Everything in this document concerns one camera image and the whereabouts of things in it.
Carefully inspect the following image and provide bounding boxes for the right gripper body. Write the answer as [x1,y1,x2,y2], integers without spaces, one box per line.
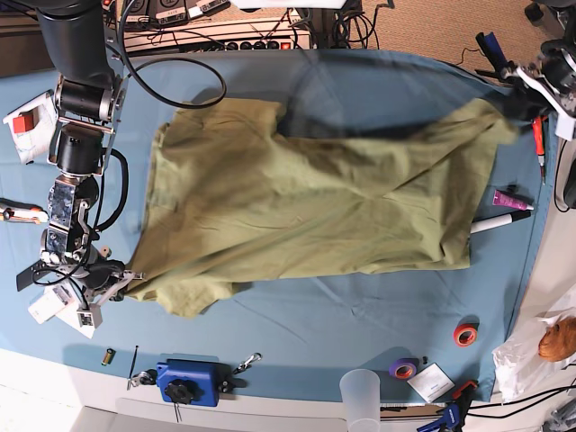
[74,247,144,328]

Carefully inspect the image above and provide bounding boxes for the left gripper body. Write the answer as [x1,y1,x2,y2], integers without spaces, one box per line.
[503,62,575,140]

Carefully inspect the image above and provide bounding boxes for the olive green t-shirt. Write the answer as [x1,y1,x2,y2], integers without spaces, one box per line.
[128,99,518,318]

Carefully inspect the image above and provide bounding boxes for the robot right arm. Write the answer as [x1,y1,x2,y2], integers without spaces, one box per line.
[29,1,138,338]

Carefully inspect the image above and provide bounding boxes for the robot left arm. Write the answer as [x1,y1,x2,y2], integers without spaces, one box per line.
[499,1,575,141]

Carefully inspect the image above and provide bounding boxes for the orange black clamp right edge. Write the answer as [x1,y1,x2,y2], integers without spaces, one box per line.
[532,115,548,185]

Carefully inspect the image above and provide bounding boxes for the blue black clamp top right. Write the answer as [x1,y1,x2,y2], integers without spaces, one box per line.
[475,32,520,86]

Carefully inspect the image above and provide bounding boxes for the white paper sheet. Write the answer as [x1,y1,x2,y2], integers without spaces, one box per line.
[56,310,95,338]

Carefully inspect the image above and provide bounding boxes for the clear plastic packaged item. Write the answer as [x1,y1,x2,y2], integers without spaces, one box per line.
[28,286,77,324]

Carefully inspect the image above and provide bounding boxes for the thin black rod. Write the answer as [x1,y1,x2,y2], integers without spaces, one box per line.
[126,345,139,391]

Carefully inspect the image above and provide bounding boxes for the small green yellow battery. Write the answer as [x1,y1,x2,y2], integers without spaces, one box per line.
[101,348,116,366]

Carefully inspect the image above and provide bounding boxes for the black remote control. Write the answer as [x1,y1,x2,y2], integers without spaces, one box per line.
[16,261,46,292]

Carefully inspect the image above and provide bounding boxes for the pink tube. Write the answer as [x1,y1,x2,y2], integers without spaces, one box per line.
[492,190,534,211]

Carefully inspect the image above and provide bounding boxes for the orange white utility knife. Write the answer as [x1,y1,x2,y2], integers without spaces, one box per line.
[1,198,49,224]

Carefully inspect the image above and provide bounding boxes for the white black marker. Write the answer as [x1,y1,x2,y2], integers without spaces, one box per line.
[470,210,532,234]

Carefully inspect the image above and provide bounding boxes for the blue clamp block black knob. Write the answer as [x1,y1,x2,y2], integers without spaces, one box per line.
[156,359,236,408]

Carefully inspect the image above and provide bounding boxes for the silver carabiner clip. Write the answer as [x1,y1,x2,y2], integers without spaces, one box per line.
[232,352,262,374]

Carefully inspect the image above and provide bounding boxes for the brown furry object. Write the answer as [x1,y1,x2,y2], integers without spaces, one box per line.
[538,317,576,362]

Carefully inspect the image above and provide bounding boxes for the red tape roll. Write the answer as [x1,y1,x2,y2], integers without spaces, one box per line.
[453,323,478,347]

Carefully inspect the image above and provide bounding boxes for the white power strip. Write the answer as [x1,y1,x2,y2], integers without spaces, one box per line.
[124,19,313,53]

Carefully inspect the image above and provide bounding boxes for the blue table cloth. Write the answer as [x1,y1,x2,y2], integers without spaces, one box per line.
[1,50,553,401]

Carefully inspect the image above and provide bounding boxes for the white plastic bag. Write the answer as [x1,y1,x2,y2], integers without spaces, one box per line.
[492,287,575,402]

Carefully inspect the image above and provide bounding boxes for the translucent plastic cup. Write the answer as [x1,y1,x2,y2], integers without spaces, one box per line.
[339,369,381,432]

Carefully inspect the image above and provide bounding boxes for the purple tape roll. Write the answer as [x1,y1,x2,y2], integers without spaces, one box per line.
[389,358,419,381]

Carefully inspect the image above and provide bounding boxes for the white card booklet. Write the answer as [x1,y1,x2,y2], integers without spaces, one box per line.
[408,364,455,403]

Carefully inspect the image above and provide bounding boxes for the blue orange clamp bottom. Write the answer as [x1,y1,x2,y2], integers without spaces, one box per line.
[416,380,478,432]

